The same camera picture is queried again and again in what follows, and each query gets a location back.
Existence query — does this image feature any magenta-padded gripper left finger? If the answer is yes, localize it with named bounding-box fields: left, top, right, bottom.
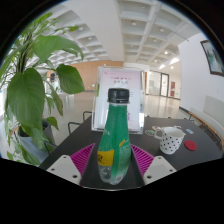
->
left=46, top=142, right=100, bottom=186

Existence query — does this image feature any clear acrylic sign holder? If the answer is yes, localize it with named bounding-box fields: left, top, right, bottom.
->
left=90, top=65, right=147, bottom=136

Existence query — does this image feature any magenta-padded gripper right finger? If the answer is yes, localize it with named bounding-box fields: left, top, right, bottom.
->
left=128, top=143, right=177, bottom=186

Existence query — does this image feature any green leafy potted plant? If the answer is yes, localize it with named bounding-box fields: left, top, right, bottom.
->
left=0, top=11, right=86, bottom=167

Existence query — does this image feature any long white wall bench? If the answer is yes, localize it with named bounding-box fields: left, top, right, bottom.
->
left=187, top=94, right=224, bottom=152

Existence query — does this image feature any flat round red coaster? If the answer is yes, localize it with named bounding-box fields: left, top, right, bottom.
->
left=183, top=139, right=198, bottom=152

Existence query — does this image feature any dark-framed landscape picture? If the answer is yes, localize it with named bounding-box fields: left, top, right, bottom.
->
left=200, top=39, right=224, bottom=78

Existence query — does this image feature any white polka-dot mug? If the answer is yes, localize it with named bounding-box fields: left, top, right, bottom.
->
left=153, top=125, right=187, bottom=156

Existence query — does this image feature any group of ceiling lights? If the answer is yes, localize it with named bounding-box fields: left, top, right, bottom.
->
left=76, top=19, right=181, bottom=71

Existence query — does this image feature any green plastic drink bottle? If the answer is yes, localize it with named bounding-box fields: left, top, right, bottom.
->
left=96, top=87, right=133, bottom=186

